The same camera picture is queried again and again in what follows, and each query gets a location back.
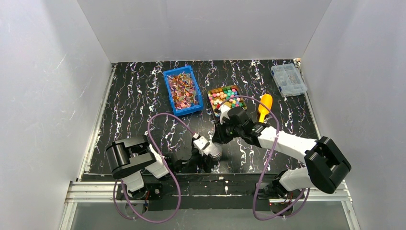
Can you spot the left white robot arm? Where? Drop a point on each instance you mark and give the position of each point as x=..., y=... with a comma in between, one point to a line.
x=129, y=158

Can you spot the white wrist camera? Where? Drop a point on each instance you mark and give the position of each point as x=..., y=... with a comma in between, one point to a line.
x=223, y=112
x=200, y=143

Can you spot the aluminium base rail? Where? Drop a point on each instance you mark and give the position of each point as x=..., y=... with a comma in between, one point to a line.
x=89, y=206

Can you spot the clear plastic organizer box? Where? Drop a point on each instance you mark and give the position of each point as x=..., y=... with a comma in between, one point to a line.
x=288, y=80

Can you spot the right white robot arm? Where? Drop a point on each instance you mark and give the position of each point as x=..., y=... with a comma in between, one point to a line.
x=325, y=166

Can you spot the orange plastic scoop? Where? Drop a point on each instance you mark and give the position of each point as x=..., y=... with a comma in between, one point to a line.
x=265, y=106

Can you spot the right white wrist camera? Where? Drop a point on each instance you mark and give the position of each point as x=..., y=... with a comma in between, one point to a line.
x=223, y=112

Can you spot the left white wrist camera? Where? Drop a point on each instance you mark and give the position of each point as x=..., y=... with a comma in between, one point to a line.
x=200, y=143

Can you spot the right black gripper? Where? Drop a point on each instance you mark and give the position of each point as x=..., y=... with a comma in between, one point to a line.
x=222, y=133

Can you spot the blue plastic candy bin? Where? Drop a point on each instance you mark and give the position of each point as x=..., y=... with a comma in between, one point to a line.
x=184, y=93

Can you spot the white round jar lid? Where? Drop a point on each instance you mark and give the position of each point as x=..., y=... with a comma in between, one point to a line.
x=213, y=150

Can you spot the gold tray of star candies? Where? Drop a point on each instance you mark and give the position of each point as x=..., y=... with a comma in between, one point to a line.
x=227, y=94

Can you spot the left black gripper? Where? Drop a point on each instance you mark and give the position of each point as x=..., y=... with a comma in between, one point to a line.
x=207, y=161

